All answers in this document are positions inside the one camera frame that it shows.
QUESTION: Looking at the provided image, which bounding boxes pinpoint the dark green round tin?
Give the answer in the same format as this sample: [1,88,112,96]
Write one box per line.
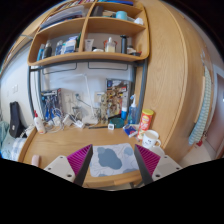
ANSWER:
[110,118,124,128]

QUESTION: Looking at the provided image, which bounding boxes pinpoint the white tube on shelf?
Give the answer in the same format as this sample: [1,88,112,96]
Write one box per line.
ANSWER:
[85,39,94,52]

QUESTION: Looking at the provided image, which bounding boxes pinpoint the white mug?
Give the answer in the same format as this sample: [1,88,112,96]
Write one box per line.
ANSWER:
[142,130,161,149]

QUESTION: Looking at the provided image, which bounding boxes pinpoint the wooden wall shelf unit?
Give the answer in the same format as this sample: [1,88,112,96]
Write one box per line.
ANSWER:
[28,1,150,66]

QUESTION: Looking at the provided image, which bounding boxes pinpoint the black bag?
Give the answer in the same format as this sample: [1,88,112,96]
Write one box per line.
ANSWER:
[9,101,24,138]

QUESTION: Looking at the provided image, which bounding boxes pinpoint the small white clock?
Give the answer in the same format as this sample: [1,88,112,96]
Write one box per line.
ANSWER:
[108,124,115,130]

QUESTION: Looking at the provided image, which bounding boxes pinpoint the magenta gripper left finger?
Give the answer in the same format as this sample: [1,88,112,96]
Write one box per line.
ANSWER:
[67,145,93,186]

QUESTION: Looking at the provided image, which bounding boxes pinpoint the blue spray bottle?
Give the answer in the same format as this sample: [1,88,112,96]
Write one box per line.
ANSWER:
[128,94,137,124]

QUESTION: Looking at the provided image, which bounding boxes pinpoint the clear bottle on shelf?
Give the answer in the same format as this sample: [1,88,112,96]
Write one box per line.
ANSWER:
[105,38,116,53]

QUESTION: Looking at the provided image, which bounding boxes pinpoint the teal cup on shelf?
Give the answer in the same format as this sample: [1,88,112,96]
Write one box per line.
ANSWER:
[116,11,127,20]

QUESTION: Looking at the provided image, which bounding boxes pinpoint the blue cloud-pattern mouse pad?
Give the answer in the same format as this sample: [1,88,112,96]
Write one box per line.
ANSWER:
[90,143,139,177]

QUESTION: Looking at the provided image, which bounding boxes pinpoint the blue tool package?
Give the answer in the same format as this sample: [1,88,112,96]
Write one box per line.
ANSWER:
[41,89,62,121]

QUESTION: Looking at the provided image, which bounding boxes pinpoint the colourful snack package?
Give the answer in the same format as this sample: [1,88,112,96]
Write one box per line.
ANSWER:
[100,79,130,124]

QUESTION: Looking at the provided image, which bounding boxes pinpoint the striped towel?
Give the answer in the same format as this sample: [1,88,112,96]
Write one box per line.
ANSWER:
[188,68,212,145]

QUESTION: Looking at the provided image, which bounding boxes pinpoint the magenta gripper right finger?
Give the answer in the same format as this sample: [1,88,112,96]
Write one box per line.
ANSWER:
[134,144,160,185]

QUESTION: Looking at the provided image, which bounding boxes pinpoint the black tall bottle on shelf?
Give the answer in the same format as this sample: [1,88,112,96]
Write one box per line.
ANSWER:
[120,35,128,54]

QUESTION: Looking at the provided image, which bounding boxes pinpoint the red yellow chips can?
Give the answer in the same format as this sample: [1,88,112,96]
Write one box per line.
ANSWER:
[137,109,154,140]

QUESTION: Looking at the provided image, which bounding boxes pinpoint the white red lotion bottle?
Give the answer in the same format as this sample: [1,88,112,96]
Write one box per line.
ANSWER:
[34,112,46,134]

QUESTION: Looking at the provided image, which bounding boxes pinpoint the pink small object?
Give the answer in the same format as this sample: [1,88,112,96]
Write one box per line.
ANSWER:
[31,155,40,167]

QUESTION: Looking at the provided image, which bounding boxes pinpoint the white power strip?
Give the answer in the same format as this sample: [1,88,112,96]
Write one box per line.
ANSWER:
[74,120,84,128]

